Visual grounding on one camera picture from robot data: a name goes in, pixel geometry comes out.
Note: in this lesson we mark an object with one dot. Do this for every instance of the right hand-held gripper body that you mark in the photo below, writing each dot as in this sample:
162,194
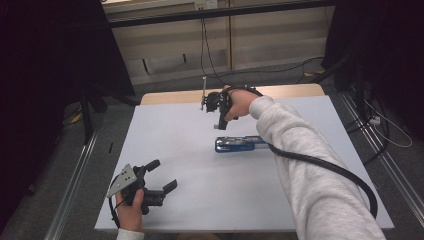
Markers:
213,101

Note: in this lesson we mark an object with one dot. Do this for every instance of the black metal stand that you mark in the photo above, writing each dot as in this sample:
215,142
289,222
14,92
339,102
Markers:
91,106

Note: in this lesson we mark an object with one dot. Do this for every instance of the person's right hand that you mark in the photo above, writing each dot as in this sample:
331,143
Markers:
241,101

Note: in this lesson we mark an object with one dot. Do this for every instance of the black horizontal bar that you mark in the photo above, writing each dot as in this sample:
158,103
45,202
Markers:
216,12

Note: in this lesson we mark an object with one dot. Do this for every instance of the white plug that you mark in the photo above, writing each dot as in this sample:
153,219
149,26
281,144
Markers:
374,120

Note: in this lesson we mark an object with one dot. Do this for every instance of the black curtain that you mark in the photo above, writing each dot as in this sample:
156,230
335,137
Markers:
46,83
383,50

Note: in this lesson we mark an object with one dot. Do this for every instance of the black stand leg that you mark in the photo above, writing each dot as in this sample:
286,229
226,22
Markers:
333,68

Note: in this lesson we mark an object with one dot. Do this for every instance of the blue and silver stapler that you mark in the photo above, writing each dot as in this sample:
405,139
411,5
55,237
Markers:
233,145

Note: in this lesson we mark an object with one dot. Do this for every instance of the person's left hand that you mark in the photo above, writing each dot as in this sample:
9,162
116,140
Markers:
130,216

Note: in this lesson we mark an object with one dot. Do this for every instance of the aluminium floor rail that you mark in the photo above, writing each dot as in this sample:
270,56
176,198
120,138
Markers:
71,190
383,156

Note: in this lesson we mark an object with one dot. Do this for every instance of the white wall socket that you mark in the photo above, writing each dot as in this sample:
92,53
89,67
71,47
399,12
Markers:
206,4

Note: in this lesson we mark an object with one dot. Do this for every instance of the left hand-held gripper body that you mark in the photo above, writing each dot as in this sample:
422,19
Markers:
124,181

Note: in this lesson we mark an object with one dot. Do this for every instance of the small black floor piece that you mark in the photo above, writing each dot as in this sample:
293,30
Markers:
110,147

